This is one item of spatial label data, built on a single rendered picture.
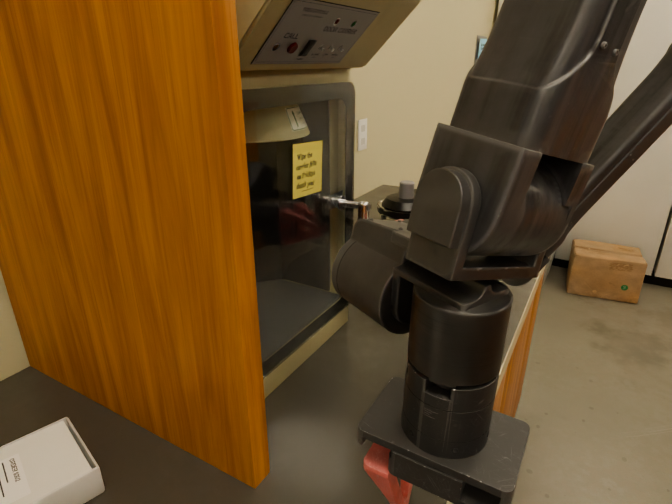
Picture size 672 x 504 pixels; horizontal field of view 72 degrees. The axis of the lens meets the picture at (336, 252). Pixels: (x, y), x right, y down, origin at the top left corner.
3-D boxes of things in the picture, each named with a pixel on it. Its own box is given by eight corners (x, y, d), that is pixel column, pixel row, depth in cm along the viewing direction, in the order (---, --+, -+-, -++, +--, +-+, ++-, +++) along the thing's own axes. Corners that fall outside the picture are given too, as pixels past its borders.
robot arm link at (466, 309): (468, 307, 23) (537, 280, 26) (381, 260, 28) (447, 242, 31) (452, 415, 26) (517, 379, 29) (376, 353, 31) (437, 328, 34)
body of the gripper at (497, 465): (392, 393, 37) (398, 313, 34) (526, 444, 32) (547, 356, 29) (354, 448, 32) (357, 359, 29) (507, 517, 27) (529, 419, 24)
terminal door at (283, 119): (244, 390, 65) (215, 90, 50) (348, 300, 89) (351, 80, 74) (248, 392, 65) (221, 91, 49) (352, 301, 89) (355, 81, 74)
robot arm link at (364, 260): (473, 172, 22) (567, 188, 27) (337, 137, 30) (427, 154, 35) (410, 392, 25) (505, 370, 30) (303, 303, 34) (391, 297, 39)
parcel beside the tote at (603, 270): (565, 293, 304) (573, 253, 294) (564, 273, 332) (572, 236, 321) (637, 306, 289) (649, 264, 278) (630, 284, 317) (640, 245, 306)
